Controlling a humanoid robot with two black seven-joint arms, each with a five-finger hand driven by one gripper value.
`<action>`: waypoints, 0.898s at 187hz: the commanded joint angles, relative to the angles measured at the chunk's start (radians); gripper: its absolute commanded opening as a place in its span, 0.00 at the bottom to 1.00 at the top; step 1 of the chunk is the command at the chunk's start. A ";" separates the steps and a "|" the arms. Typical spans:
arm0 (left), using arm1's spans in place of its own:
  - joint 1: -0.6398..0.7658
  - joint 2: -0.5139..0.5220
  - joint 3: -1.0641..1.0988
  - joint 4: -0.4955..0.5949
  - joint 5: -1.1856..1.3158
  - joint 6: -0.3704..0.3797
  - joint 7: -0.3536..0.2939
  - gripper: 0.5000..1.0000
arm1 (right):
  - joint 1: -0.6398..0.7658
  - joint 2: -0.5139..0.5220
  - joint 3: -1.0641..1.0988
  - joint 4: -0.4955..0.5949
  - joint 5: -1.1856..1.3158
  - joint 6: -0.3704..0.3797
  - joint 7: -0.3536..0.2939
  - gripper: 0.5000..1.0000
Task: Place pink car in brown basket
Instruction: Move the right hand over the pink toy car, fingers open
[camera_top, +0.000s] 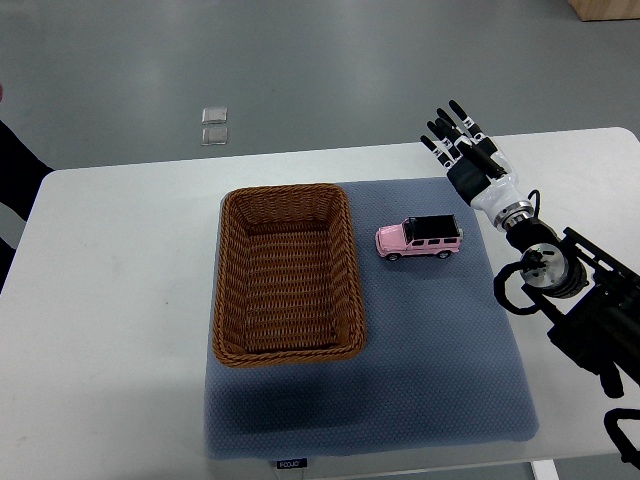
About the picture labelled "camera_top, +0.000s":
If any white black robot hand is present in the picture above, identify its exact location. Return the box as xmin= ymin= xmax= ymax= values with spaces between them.
xmin=420 ymin=99 xmax=534 ymax=228

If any pink toy car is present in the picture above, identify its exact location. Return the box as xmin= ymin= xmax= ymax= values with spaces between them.
xmin=375 ymin=214 xmax=464 ymax=261

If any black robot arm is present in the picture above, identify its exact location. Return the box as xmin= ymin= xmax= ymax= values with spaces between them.
xmin=420 ymin=101 xmax=639 ymax=398

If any brown wicker basket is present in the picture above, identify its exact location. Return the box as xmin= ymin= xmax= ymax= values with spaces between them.
xmin=212 ymin=183 xmax=367 ymax=368

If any wooden box corner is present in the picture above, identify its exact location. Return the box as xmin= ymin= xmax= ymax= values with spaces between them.
xmin=568 ymin=0 xmax=640 ymax=21

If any blue-grey cushion mat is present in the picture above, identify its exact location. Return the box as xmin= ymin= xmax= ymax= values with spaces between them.
xmin=204 ymin=178 xmax=538 ymax=461

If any lower metal floor plate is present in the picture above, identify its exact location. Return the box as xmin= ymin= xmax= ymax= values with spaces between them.
xmin=201 ymin=126 xmax=228 ymax=146

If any metal floor plate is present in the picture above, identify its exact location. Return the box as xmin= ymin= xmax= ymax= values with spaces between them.
xmin=201 ymin=126 xmax=228 ymax=146
xmin=201 ymin=106 xmax=228 ymax=125

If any upper metal floor plate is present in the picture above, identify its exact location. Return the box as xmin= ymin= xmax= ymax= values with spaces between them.
xmin=201 ymin=106 xmax=228 ymax=125

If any white table leg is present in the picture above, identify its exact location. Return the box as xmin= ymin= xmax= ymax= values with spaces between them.
xmin=530 ymin=460 xmax=559 ymax=480

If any black cable loop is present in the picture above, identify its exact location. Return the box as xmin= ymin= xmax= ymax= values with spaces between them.
xmin=493 ymin=259 xmax=541 ymax=316

